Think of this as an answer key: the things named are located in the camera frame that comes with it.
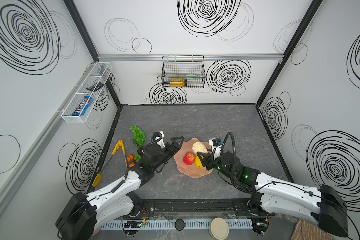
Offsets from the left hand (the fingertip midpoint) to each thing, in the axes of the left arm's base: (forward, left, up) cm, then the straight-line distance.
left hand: (183, 141), depth 75 cm
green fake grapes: (+12, +29, -17) cm, 36 cm away
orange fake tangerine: (-1, +32, -18) cm, 37 cm away
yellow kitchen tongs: (-15, +47, -18) cm, 52 cm away
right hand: (-4, -9, -3) cm, 10 cm away
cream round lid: (-34, -17, -14) cm, 41 cm away
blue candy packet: (+10, +49, +14) cm, 52 cm away
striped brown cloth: (-33, -56, -19) cm, 67 cm away
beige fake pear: (-2, -8, -1) cm, 8 cm away
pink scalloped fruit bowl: (-8, -5, -19) cm, 21 cm away
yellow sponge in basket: (+34, +5, +11) cm, 36 cm away
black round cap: (-33, 0, -11) cm, 35 cm away
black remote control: (+25, +47, +14) cm, 55 cm away
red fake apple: (-2, -3, -14) cm, 15 cm away
